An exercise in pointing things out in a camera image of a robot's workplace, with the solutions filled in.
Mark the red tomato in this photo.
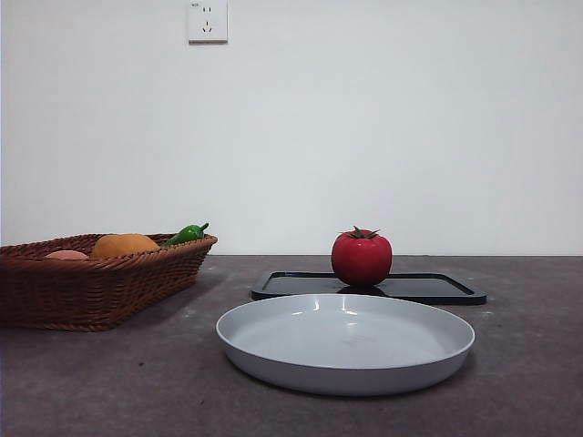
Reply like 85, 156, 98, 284
331, 225, 394, 288

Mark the green pepper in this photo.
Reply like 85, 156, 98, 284
161, 222, 211, 248

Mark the white round plate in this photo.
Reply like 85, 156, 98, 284
215, 292, 477, 396

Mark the black rectangular tray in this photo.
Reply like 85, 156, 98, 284
251, 270, 488, 306

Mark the orange round fruit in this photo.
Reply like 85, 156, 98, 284
90, 232, 162, 259

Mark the brown wicker basket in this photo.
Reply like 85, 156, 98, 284
0, 232, 220, 332

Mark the pink peach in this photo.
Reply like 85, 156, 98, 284
44, 249, 90, 261

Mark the white wall socket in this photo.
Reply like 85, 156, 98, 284
188, 0, 230, 46

